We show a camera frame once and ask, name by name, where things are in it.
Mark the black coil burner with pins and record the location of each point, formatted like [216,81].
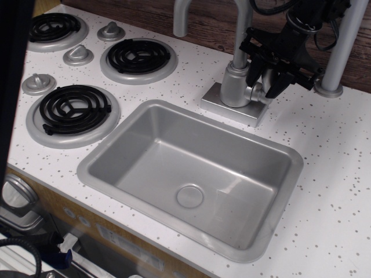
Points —
[72,116]
[138,61]

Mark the silver stove knob front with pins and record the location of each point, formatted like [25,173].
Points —
[38,84]

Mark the middle black coil burner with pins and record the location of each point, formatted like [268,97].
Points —
[138,61]

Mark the grey vertical support pole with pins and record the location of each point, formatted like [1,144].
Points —
[329,86]

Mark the back left coil burner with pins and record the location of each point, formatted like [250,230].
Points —
[51,32]

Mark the grey plastic sink basin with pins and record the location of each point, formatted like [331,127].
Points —
[222,187]

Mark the front black coil burner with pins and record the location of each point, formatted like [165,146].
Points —
[72,116]

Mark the silver stove knob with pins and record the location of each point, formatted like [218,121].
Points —
[38,84]
[78,56]
[111,32]

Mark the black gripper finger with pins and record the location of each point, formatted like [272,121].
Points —
[282,82]
[256,68]

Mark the silver stove knob back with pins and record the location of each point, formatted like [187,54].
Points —
[111,32]

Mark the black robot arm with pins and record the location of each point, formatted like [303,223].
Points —
[323,11]

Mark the silver faucet lever handle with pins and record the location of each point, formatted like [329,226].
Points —
[268,78]

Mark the grey round oven dial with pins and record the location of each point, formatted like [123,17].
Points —
[17,196]

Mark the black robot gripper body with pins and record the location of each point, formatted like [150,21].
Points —
[286,51]

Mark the silver stove knob middle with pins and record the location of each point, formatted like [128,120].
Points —
[78,56]

